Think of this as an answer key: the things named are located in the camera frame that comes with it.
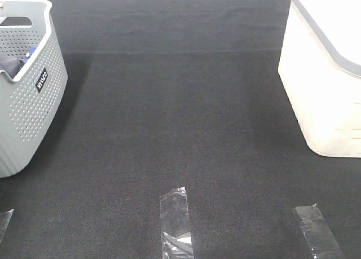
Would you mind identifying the grey blue towel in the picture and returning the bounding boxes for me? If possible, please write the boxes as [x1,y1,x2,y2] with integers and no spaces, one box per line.
[0,55,25,78]

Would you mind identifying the black table cloth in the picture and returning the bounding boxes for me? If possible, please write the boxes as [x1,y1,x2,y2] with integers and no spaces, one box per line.
[1,0,360,258]

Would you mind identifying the clear tape strip centre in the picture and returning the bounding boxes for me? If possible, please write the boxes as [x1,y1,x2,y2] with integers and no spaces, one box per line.
[160,187,195,258]

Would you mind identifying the clear tape strip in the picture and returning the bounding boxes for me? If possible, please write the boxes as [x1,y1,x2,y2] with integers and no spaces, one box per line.
[0,209,14,243]
[160,187,195,258]
[293,204,345,259]

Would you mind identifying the white plastic storage bin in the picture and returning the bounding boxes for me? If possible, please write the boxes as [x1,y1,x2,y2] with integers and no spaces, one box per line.
[278,0,360,158]

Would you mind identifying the grey perforated laundry basket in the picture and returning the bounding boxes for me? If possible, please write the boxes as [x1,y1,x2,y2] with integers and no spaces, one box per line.
[1,0,68,178]

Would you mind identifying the blue cloth in basket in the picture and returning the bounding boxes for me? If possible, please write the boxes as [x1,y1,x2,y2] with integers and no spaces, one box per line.
[23,47,36,63]

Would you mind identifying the clear tape strip right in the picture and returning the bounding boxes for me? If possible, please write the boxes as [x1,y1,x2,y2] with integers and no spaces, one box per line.
[293,204,345,259]

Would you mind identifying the clear tape strip left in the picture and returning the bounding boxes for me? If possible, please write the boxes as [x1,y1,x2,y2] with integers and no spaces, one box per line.
[0,209,14,243]

